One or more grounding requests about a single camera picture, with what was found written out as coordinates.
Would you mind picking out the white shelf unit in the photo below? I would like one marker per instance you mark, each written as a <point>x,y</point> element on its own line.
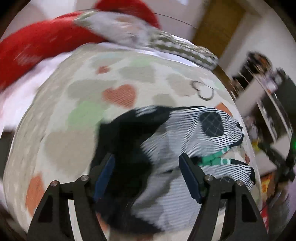
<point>264,118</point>

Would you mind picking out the olive sheep pattern bolster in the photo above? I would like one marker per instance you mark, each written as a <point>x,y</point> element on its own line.
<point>168,43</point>

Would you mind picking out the red rear pillow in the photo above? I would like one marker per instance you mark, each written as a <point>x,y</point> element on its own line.
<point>135,8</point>

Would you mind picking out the red long pillow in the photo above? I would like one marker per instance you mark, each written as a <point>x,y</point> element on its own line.
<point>25,48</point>

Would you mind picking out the navy striped pants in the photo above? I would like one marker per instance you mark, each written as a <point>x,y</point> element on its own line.
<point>146,192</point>

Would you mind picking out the black television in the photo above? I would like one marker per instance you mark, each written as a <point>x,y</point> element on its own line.
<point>285,93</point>

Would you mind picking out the heart pattern quilt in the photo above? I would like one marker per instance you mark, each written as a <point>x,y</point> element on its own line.
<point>56,137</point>

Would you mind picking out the cluttered shoe rack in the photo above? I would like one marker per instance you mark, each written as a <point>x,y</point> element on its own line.
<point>254,64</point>

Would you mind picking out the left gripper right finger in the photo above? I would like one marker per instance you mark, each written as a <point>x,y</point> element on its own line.
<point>242,219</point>

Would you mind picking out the wooden door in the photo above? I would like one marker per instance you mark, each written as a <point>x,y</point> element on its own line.
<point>219,22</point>

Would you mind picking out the grey floral pillow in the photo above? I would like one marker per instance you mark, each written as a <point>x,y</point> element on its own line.
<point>122,29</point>

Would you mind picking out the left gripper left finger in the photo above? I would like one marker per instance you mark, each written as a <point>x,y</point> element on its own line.
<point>63,203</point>

